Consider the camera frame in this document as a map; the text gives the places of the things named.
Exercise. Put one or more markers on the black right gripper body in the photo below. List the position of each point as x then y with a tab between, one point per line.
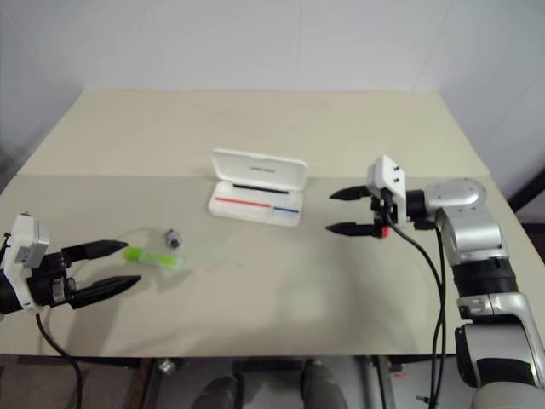
375	209

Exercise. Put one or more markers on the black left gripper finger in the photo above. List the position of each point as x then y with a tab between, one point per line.
104	290
95	249

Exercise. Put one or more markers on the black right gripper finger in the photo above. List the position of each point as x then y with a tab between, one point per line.
351	194
353	229

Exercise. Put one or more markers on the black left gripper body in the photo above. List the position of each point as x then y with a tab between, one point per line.
47	279

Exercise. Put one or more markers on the green highlighter pen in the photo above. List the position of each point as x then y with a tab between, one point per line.
149	257

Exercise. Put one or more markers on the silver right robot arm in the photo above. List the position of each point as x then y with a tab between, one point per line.
468	221

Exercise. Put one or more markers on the clear box with green lid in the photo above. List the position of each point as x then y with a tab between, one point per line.
259	170

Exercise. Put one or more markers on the small silver knob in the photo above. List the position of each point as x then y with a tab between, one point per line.
166	367

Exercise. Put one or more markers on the clear plastic ruler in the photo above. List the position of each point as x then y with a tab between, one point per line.
213	257

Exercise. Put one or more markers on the dark rounded shape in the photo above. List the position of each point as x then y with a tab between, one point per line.
222	392
317	383

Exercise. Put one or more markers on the black crossbar under table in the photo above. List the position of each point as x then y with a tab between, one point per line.
264	365

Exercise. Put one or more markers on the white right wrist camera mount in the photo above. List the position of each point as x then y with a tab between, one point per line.
389	174

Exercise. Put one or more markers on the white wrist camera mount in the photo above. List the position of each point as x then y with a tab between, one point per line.
25	243
389	174

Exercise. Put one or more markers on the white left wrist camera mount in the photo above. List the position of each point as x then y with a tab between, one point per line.
25	243

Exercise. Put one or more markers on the metal table frame leg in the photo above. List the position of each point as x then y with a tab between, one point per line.
149	383
379	383

